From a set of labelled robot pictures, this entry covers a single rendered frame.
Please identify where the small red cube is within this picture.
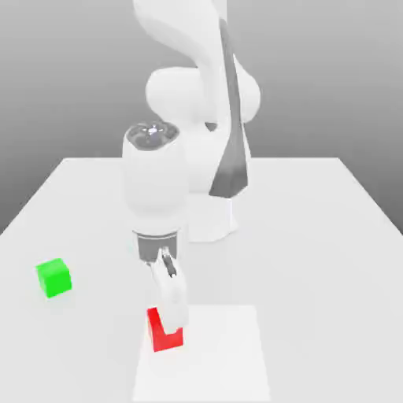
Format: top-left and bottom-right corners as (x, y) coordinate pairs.
(146, 307), (184, 353)

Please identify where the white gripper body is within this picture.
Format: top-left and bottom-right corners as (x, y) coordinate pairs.
(150, 247), (190, 334)

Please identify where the small green cube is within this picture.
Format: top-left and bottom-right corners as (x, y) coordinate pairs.
(35, 257), (73, 299)

